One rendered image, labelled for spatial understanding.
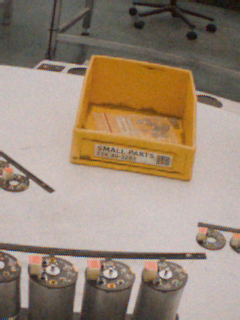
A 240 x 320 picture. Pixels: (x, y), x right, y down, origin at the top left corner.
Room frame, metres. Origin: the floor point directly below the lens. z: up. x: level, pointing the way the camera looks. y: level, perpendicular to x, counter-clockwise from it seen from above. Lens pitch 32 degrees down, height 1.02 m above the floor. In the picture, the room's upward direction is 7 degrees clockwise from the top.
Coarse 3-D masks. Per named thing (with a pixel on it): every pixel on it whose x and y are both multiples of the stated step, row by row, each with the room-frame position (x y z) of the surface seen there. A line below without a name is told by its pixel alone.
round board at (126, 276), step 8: (104, 264) 0.26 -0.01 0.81; (120, 264) 0.27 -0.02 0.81; (120, 272) 0.26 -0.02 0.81; (128, 272) 0.26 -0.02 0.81; (88, 280) 0.25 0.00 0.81; (96, 280) 0.25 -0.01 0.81; (104, 280) 0.25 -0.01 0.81; (112, 280) 0.25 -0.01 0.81; (120, 280) 0.25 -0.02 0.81; (128, 280) 0.25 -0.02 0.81; (104, 288) 0.24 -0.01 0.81; (112, 288) 0.24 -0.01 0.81; (120, 288) 0.25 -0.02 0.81; (128, 288) 0.25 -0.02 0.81
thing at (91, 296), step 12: (108, 276) 0.25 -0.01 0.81; (84, 288) 0.25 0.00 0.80; (96, 288) 0.25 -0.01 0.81; (84, 300) 0.25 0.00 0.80; (96, 300) 0.24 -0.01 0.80; (108, 300) 0.24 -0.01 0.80; (120, 300) 0.25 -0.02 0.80; (84, 312) 0.25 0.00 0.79; (96, 312) 0.24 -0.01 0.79; (108, 312) 0.24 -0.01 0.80; (120, 312) 0.25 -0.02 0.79
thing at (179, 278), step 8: (168, 264) 0.27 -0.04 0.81; (176, 264) 0.27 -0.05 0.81; (176, 272) 0.26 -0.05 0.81; (184, 272) 0.26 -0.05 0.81; (144, 280) 0.25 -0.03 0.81; (152, 280) 0.25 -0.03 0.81; (160, 280) 0.25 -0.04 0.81; (168, 280) 0.25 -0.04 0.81; (176, 280) 0.25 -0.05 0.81; (184, 280) 0.26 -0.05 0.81; (152, 288) 0.25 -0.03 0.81; (160, 288) 0.25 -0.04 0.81; (168, 288) 0.25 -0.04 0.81; (176, 288) 0.25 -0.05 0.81
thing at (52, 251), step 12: (24, 252) 0.27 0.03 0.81; (36, 252) 0.27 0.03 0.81; (48, 252) 0.27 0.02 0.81; (60, 252) 0.27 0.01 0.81; (72, 252) 0.27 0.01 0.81; (84, 252) 0.27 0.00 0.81; (96, 252) 0.27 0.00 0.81; (108, 252) 0.27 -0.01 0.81; (120, 252) 0.28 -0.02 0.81; (132, 252) 0.28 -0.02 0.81; (144, 252) 0.28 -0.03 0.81; (156, 252) 0.28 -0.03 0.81; (168, 252) 0.28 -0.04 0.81; (192, 252) 0.28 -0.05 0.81; (204, 252) 0.28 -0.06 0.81
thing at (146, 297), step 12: (168, 276) 0.26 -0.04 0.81; (144, 288) 0.25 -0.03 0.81; (144, 300) 0.25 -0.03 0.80; (156, 300) 0.25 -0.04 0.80; (168, 300) 0.25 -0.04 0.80; (180, 300) 0.26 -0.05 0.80; (132, 312) 0.26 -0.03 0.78; (144, 312) 0.25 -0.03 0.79; (156, 312) 0.25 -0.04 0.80; (168, 312) 0.25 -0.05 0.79
